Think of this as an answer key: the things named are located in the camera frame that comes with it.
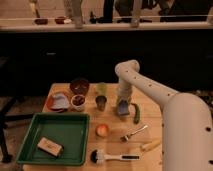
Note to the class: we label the wooden block in tray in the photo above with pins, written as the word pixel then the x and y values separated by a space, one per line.
pixel 50 147

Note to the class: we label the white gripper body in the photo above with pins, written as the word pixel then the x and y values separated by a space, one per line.
pixel 124 95

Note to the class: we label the dark bowl on counter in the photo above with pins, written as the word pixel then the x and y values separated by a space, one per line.
pixel 41 21

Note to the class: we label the dish brush white handle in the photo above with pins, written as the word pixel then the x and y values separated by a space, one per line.
pixel 99 156

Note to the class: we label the orange peach fruit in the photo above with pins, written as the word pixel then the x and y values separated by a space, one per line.
pixel 102 130

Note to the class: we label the green plastic tray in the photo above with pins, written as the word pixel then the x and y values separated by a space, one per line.
pixel 68 130

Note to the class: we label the silver fork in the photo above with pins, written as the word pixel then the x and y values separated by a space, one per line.
pixel 127 137

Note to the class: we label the green translucent cup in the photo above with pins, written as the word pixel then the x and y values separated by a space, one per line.
pixel 101 88

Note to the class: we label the dark red bowl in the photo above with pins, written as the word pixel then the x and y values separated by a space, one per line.
pixel 79 86

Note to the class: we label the blue sponge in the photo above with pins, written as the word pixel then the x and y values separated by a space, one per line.
pixel 122 108

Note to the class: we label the white cloth on plate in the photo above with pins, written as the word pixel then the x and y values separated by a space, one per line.
pixel 60 101

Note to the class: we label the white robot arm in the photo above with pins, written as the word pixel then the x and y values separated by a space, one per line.
pixel 187 127

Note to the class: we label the metal cup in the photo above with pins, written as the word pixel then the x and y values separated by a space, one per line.
pixel 101 101

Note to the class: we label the green chili pepper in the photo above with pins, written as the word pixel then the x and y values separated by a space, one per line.
pixel 137 113

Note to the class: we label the orange plate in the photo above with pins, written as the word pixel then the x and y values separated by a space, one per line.
pixel 49 102

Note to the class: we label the white bowl with food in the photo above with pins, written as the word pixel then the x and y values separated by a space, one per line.
pixel 78 102

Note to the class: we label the red bowl on counter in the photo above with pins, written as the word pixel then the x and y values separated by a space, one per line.
pixel 60 20

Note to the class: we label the black chair frame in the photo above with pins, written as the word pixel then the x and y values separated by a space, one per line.
pixel 4 118

